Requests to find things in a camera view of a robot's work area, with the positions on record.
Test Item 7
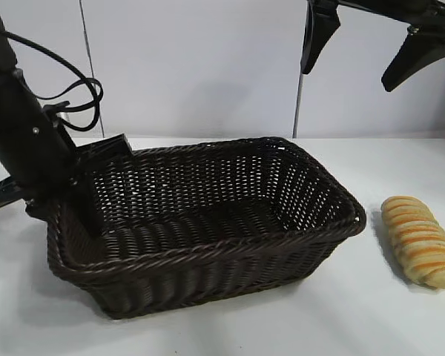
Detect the dark brown wicker basket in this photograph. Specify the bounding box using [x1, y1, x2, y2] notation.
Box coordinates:
[46, 136, 367, 320]

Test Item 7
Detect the grey metal wall strip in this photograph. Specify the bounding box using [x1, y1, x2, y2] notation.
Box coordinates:
[291, 72, 305, 139]

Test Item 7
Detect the long striped bread roll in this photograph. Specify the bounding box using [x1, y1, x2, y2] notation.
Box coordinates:
[380, 195, 445, 290]

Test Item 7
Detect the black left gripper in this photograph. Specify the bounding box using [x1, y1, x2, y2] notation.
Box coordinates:
[0, 68, 133, 239]

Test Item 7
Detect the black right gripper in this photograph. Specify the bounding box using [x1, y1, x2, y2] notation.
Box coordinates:
[301, 0, 445, 92]

